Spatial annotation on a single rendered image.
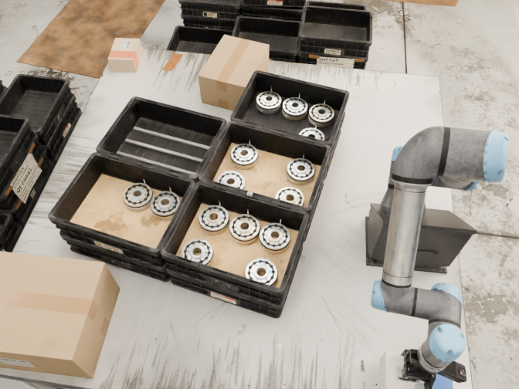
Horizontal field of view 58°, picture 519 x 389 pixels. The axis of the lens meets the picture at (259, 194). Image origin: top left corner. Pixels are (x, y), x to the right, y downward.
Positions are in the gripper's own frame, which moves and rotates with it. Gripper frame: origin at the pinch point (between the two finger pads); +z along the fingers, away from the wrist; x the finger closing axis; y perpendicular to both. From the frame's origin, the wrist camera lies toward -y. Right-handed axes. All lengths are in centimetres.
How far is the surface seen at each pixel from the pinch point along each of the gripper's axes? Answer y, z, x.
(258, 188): 56, -5, -57
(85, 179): 116, -12, -48
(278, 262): 45, -5, -29
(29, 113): 191, 39, -121
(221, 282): 62, -8, -18
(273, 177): 51, -5, -63
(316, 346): 29.7, 7.9, -7.5
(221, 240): 65, -5, -34
